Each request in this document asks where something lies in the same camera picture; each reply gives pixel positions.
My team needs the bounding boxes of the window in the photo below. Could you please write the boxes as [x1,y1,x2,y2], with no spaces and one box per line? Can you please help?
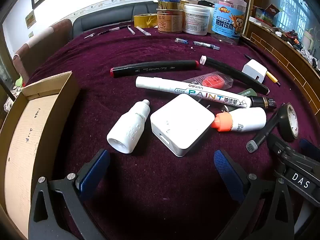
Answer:
[275,0,313,25]

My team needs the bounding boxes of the brown chair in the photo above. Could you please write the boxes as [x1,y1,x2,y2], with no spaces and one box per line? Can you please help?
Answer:
[13,19,73,85]

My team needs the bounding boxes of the black marker with white cap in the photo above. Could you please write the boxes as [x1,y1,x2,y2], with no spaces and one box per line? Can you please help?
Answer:
[199,55,270,95]

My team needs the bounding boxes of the white dropper bottle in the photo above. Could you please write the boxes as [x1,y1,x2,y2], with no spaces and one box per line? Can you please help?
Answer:
[107,99,151,154]

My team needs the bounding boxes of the black marker with grey cap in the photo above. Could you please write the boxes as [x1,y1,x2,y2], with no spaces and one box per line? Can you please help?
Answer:
[246,102,285,155]

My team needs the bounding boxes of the cardboard box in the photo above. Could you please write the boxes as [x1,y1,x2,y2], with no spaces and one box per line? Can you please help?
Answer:
[0,70,81,240]

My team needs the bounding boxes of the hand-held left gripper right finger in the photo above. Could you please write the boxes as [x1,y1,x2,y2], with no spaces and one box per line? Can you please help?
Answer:
[214,150,297,240]

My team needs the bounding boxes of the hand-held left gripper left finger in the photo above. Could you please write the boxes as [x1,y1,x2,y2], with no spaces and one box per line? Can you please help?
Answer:
[28,149,111,240]

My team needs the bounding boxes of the clear blue pen with clip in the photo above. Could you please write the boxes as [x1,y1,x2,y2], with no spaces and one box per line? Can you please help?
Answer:
[192,41,220,50]

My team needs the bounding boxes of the colourful box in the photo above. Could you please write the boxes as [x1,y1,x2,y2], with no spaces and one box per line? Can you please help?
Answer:
[252,5,280,27]

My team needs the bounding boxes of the white bottle with orange cap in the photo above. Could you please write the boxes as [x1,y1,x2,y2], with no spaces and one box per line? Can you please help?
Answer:
[215,107,267,132]

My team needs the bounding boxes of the red item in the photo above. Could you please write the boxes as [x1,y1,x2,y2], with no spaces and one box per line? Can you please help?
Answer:
[182,71,234,90]

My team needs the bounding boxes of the white square charger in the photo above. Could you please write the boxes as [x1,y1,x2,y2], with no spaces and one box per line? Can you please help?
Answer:
[150,94,216,157]

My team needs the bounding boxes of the wooden cabinet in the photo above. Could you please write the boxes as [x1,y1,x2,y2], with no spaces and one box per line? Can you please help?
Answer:
[245,20,320,120]

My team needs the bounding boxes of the black leather sofa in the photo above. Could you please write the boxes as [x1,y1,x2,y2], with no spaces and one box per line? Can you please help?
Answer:
[72,1,160,32]

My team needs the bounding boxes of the silver pens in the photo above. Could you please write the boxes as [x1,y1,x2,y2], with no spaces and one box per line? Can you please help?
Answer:
[136,26,152,36]

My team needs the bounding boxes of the yellow tape roll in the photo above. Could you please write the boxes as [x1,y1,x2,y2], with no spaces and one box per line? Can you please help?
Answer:
[133,12,158,29]

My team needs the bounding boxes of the white wall adapter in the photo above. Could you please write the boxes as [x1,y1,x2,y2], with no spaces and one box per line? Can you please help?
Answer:
[242,59,267,84]

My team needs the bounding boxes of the clear jar with blue label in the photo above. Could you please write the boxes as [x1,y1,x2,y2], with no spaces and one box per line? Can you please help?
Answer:
[211,0,247,45]

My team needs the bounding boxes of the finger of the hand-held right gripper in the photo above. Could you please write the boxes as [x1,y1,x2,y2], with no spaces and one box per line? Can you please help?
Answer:
[299,138,320,161]
[266,133,304,167]

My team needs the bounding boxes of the white paint marker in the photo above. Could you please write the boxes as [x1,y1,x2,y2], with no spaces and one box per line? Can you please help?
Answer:
[135,76,252,110]

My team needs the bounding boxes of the yellow pencil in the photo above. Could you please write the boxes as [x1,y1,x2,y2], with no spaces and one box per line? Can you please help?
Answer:
[244,54,281,87]

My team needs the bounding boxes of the black marker with red ends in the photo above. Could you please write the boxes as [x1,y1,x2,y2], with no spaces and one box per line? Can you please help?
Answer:
[110,59,200,78]

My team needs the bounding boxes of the black tape roll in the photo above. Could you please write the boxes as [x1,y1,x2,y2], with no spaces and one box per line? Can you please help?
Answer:
[276,102,299,142]

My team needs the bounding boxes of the maroon velvet tablecloth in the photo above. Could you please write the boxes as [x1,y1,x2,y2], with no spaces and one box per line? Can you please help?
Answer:
[25,27,320,240]

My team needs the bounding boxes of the white plastic tub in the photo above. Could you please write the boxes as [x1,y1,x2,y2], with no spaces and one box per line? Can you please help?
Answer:
[184,4,210,36]

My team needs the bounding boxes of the black pen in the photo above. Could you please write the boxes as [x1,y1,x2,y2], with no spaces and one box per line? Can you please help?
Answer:
[97,25,132,36]

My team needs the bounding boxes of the patterned cloth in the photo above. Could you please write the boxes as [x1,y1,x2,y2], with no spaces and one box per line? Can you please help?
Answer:
[5,85,23,110]

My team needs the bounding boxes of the black tube with gold band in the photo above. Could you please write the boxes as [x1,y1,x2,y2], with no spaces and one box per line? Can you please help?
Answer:
[246,95,277,110]

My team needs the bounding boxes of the brown jar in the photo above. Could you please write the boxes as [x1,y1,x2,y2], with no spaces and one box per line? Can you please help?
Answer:
[156,8,184,34]

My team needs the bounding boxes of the wall sticker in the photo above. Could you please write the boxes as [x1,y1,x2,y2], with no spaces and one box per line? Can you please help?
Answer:
[25,9,37,29]

